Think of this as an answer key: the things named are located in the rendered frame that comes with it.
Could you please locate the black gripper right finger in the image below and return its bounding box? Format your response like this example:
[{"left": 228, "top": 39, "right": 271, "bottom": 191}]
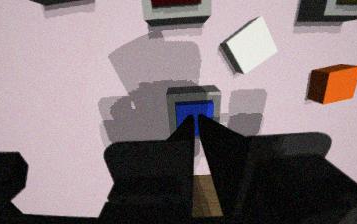
[{"left": 198, "top": 114, "right": 332, "bottom": 216}]

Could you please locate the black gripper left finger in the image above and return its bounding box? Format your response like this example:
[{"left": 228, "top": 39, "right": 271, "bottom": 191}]
[{"left": 103, "top": 115, "right": 195, "bottom": 218}]

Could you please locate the white block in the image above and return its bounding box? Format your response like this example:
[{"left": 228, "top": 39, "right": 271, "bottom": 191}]
[{"left": 220, "top": 16, "right": 278, "bottom": 75}]

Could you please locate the blue button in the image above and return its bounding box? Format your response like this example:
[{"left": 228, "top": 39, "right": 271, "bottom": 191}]
[{"left": 166, "top": 85, "right": 222, "bottom": 139}]

